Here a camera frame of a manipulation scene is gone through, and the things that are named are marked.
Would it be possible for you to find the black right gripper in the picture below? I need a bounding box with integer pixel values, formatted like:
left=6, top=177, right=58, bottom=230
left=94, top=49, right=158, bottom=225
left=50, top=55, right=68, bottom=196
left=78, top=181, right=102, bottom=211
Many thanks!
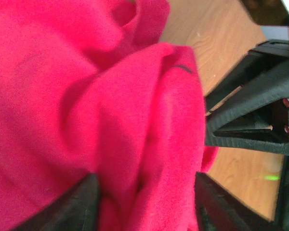
left=204, top=39, right=289, bottom=231

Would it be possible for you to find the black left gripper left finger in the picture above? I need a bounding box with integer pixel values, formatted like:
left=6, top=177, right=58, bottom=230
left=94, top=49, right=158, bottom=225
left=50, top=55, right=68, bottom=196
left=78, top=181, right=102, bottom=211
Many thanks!
left=13, top=174, right=100, bottom=231

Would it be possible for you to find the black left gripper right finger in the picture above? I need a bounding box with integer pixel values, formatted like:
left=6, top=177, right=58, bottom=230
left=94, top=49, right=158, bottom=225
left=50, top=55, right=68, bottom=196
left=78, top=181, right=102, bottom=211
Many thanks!
left=195, top=172, right=275, bottom=231

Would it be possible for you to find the red t-shirt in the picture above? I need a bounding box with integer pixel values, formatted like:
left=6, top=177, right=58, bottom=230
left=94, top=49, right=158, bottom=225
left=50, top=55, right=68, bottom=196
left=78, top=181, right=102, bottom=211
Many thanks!
left=0, top=0, right=217, bottom=231

